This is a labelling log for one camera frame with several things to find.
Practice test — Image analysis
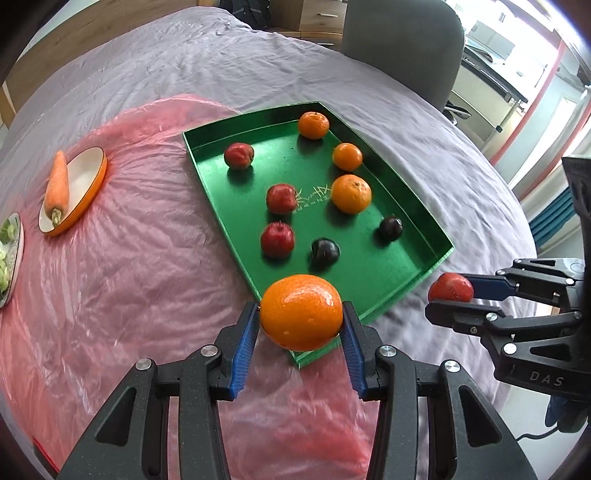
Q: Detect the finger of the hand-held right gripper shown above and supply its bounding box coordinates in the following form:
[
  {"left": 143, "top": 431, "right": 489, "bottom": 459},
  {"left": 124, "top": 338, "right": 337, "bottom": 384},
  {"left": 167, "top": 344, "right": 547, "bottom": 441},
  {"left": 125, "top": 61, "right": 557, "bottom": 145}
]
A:
[
  {"left": 425, "top": 300, "right": 581, "bottom": 354},
  {"left": 462, "top": 258, "right": 588, "bottom": 302}
]

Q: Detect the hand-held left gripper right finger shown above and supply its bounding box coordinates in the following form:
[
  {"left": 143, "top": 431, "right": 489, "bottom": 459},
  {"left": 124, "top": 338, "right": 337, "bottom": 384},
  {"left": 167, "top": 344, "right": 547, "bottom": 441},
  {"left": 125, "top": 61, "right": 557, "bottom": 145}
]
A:
[{"left": 340, "top": 301, "right": 539, "bottom": 480}]

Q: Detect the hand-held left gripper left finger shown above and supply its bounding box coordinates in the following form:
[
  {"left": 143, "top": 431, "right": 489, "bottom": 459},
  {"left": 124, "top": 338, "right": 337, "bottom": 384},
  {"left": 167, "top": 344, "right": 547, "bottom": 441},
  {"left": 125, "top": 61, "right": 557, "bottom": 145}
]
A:
[{"left": 55, "top": 302, "right": 262, "bottom": 480}]

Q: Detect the red apple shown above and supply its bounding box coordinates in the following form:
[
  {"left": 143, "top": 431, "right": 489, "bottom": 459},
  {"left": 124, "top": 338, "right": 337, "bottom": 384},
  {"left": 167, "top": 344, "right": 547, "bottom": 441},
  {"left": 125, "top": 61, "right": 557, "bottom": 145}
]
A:
[
  {"left": 224, "top": 143, "right": 254, "bottom": 170},
  {"left": 428, "top": 272, "right": 475, "bottom": 303},
  {"left": 260, "top": 222, "right": 296, "bottom": 257},
  {"left": 266, "top": 184, "right": 298, "bottom": 215}
]

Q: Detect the orange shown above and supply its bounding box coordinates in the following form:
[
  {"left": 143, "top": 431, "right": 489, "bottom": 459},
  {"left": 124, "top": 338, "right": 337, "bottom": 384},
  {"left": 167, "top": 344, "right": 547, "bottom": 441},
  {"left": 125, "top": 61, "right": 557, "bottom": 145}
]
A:
[
  {"left": 298, "top": 111, "right": 330, "bottom": 140},
  {"left": 332, "top": 143, "right": 363, "bottom": 171},
  {"left": 331, "top": 174, "right": 372, "bottom": 214},
  {"left": 260, "top": 274, "right": 344, "bottom": 352}
]

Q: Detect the dark purple plum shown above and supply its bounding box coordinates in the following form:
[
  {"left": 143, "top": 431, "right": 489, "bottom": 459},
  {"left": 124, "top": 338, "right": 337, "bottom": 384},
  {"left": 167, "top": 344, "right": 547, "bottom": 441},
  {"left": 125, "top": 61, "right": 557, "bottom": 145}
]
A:
[
  {"left": 379, "top": 216, "right": 403, "bottom": 241},
  {"left": 310, "top": 238, "right": 341, "bottom": 267}
]

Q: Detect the green rectangular tray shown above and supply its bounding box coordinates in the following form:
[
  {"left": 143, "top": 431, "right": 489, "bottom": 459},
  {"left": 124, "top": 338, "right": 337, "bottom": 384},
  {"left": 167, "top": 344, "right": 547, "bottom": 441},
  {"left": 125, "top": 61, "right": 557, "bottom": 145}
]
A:
[{"left": 182, "top": 102, "right": 455, "bottom": 369}]

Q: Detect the person's right hand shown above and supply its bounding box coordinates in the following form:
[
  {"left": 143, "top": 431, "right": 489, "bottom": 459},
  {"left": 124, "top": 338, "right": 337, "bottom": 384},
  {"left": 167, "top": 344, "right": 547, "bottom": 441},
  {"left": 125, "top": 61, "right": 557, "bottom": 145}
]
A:
[{"left": 547, "top": 396, "right": 588, "bottom": 433}]

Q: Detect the teal curtain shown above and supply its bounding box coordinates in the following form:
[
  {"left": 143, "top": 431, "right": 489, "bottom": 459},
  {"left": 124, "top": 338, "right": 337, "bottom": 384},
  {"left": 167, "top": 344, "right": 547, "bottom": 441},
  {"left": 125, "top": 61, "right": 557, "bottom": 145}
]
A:
[{"left": 531, "top": 191, "right": 578, "bottom": 252}]

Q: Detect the pink plastic sheet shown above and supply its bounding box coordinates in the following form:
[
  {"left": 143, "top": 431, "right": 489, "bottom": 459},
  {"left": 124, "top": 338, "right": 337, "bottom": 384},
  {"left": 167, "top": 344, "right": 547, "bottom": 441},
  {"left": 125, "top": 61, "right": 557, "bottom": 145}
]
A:
[{"left": 0, "top": 95, "right": 384, "bottom": 480}]

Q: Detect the desk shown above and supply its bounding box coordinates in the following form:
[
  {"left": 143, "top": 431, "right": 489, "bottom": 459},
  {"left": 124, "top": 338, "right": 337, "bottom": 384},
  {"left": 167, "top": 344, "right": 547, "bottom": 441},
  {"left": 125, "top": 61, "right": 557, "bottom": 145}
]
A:
[{"left": 455, "top": 18, "right": 529, "bottom": 148}]

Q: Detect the orange rimmed plate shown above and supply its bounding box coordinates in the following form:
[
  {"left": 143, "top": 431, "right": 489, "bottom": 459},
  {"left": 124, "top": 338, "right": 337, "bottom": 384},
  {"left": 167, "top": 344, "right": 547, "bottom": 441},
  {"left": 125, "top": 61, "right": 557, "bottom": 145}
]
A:
[{"left": 38, "top": 147, "right": 108, "bottom": 237}]

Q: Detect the white plate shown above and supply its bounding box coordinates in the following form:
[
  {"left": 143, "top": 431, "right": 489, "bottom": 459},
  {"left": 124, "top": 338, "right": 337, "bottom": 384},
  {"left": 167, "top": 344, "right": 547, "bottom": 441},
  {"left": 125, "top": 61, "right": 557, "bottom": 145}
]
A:
[{"left": 0, "top": 212, "right": 25, "bottom": 308}]

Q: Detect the carrot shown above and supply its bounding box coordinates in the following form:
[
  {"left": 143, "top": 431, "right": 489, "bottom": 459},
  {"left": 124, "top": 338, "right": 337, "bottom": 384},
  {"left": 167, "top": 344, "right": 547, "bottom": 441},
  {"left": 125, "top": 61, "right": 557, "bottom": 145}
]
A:
[{"left": 44, "top": 150, "right": 70, "bottom": 227}]

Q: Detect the plate with green vegetables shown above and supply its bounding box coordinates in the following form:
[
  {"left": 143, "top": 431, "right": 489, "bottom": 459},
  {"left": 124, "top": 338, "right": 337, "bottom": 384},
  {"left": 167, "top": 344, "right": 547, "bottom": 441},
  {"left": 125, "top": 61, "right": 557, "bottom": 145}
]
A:
[{"left": 0, "top": 218, "right": 19, "bottom": 291}]

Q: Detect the grey chair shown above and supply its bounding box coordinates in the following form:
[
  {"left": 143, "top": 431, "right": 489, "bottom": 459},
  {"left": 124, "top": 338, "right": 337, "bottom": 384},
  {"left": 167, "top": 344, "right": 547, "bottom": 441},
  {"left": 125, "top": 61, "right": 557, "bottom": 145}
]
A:
[{"left": 341, "top": 0, "right": 472, "bottom": 125}]

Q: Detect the wooden drawer cabinet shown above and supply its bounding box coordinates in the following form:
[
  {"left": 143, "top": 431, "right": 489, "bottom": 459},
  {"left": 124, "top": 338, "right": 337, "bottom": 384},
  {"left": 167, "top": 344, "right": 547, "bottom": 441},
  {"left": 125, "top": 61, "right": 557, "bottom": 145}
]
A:
[{"left": 263, "top": 0, "right": 347, "bottom": 44}]

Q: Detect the black backpack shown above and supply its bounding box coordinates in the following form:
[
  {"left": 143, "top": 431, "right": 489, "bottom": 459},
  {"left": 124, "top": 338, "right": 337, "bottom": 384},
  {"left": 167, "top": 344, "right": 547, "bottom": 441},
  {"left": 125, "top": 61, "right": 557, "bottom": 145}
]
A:
[{"left": 217, "top": 0, "right": 273, "bottom": 31}]

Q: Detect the wooden headboard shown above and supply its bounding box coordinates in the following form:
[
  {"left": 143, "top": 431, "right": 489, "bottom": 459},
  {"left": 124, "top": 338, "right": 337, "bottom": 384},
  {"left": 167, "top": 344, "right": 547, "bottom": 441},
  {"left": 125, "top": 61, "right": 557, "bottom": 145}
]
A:
[{"left": 0, "top": 0, "right": 199, "bottom": 127}]

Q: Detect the black cable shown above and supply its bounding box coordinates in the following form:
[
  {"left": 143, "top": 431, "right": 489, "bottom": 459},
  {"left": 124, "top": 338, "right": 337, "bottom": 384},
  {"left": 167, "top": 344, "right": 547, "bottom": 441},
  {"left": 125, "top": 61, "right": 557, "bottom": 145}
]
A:
[{"left": 515, "top": 422, "right": 561, "bottom": 440}]

